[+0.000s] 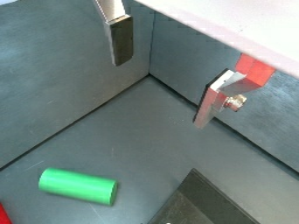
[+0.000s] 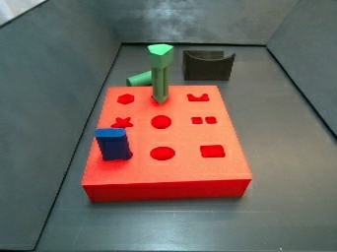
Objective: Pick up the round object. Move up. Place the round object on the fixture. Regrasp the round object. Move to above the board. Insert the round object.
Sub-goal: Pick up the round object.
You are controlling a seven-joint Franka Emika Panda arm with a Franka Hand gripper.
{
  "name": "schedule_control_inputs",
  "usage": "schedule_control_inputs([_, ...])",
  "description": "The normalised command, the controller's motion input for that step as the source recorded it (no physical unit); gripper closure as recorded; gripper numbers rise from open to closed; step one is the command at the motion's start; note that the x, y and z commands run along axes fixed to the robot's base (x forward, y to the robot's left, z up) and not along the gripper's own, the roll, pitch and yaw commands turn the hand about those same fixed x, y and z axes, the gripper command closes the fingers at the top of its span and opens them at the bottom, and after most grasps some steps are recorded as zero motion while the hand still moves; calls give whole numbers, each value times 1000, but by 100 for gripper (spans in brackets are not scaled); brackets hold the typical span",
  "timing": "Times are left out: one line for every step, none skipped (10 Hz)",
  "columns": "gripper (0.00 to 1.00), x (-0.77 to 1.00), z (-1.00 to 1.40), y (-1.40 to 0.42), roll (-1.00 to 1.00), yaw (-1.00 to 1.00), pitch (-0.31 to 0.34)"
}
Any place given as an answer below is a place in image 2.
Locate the blue rounded block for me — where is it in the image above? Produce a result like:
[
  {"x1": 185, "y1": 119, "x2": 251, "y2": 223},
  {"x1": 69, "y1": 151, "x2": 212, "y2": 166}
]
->
[{"x1": 95, "y1": 128, "x2": 133, "y2": 160}]

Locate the green triangular peg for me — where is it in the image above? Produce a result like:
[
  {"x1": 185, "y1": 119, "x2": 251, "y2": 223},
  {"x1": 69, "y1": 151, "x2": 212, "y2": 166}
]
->
[{"x1": 148, "y1": 43, "x2": 174, "y2": 103}]

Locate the green round cylinder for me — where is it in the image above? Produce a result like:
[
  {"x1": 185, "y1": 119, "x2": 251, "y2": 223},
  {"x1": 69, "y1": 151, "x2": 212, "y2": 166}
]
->
[{"x1": 126, "y1": 71, "x2": 152, "y2": 87}]

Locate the black curved holder stand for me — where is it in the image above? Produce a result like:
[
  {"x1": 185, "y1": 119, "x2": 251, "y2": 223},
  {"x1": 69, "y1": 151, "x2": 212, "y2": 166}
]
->
[{"x1": 184, "y1": 50, "x2": 236, "y2": 81}]

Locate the red shape sorter board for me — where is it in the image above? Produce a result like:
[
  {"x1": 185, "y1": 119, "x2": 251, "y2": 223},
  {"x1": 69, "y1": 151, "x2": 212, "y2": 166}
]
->
[{"x1": 82, "y1": 86, "x2": 252, "y2": 202}]

